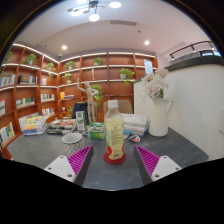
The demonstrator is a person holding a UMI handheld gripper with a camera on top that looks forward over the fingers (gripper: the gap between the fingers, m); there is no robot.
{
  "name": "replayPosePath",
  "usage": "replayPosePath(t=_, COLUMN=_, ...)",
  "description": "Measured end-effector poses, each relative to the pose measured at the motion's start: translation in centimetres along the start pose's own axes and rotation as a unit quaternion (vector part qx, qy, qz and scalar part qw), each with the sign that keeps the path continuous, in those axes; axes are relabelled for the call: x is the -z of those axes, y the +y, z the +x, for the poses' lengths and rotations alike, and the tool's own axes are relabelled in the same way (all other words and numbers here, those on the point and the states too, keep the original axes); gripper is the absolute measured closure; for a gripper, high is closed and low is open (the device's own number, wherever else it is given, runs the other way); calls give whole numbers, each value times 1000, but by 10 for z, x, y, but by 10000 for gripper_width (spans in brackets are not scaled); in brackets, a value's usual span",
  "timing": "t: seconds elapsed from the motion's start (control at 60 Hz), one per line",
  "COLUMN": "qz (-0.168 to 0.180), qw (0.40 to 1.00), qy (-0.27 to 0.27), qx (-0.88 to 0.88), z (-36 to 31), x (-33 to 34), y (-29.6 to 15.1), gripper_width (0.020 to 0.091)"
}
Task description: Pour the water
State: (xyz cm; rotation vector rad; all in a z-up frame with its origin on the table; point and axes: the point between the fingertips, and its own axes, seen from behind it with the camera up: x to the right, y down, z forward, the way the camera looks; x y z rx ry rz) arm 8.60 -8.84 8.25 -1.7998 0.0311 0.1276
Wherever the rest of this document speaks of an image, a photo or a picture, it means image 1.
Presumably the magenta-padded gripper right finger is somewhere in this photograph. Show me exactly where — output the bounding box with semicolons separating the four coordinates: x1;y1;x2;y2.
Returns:
133;144;183;187

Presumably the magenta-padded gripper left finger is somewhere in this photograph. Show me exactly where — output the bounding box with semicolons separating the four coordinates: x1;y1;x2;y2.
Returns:
43;144;94;187

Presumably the clear yellow drink bottle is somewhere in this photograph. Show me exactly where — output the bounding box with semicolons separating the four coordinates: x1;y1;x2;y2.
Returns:
103;99;125;162

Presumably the white geometric-patterned cup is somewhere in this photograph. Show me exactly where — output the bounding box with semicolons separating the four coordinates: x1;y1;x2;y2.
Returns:
61;132;85;158

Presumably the dark magazine stack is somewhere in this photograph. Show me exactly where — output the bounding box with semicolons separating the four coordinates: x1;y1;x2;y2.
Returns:
45;118;78;136

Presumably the thin blue book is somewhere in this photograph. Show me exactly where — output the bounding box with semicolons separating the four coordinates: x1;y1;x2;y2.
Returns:
123;129;150;138

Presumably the colourful book stack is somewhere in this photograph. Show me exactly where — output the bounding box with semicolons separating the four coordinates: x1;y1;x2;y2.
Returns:
21;115;48;137

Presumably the green and white box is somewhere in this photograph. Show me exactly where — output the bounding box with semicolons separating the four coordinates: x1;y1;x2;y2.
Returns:
88;122;106;140

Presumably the flat round red coaster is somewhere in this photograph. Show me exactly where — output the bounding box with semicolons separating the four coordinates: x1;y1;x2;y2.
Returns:
103;151;127;165

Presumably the dark chair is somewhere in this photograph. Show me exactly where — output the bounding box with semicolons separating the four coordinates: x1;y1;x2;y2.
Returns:
71;101;90;126

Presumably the beige chair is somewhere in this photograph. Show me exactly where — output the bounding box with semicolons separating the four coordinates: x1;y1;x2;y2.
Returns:
102;99;134;118

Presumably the wooden artist mannequin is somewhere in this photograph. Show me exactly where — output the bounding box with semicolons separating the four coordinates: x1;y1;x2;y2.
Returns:
76;78;100;125

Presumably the white paper notice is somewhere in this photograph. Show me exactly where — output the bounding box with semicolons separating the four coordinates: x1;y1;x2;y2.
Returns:
143;59;154;76

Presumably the wooden shelf unit with books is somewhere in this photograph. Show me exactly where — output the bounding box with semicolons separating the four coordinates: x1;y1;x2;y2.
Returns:
0;42;158;149

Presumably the glass transom window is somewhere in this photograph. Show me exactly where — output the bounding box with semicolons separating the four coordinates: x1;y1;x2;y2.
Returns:
199;49;223;58

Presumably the ceiling air vent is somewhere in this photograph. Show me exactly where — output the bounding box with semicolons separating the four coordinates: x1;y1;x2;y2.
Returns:
110;19;138;27

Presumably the multi-globe ceiling lamp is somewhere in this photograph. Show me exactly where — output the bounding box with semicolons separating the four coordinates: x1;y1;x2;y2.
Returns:
66;0;123;23

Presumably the white wall socket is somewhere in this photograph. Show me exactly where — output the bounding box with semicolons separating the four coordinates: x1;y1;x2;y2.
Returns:
218;106;224;135

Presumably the black track light rail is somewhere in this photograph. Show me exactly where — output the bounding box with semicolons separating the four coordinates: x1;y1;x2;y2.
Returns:
169;40;218;61

